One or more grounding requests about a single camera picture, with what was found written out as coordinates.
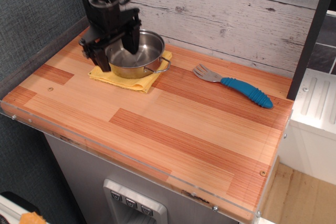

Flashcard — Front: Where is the clear acrylic edge guard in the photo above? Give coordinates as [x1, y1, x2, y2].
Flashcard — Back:
[0, 100, 262, 221]

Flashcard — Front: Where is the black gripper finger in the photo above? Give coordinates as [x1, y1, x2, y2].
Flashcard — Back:
[122, 28, 140, 54]
[91, 47, 111, 72]

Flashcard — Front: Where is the silver dispenser panel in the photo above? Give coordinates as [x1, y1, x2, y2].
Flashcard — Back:
[103, 179, 168, 223]

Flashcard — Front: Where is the dark gray right post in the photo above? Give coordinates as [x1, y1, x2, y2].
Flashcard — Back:
[287, 0, 331, 101]

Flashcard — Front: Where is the white toy sink unit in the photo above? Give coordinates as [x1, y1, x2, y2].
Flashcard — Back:
[277, 10, 336, 186]

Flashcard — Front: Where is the gray toy fridge cabinet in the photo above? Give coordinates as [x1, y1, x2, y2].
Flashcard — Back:
[46, 135, 236, 223]

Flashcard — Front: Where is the blue handled metal fork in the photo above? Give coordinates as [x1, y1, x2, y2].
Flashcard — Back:
[193, 63, 273, 109]

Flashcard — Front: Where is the stainless steel pot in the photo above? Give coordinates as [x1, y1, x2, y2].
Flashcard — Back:
[106, 29, 171, 79]

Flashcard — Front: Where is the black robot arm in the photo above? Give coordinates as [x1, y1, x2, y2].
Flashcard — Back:
[79, 0, 141, 72]

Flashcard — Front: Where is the orange cloth item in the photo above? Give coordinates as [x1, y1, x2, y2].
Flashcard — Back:
[19, 212, 47, 224]

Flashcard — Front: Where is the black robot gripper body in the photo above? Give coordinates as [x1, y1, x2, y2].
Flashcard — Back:
[79, 0, 141, 58]

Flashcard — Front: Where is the yellow folded towel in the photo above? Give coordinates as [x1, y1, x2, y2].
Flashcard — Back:
[88, 66, 162, 93]

